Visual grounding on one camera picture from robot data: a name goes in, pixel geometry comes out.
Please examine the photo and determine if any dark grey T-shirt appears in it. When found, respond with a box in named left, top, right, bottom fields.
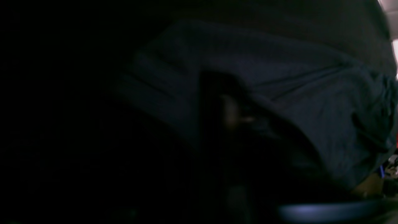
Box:
left=115, top=20, right=397, bottom=190

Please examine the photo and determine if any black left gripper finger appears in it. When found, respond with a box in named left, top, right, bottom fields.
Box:
left=199, top=72, right=386, bottom=224

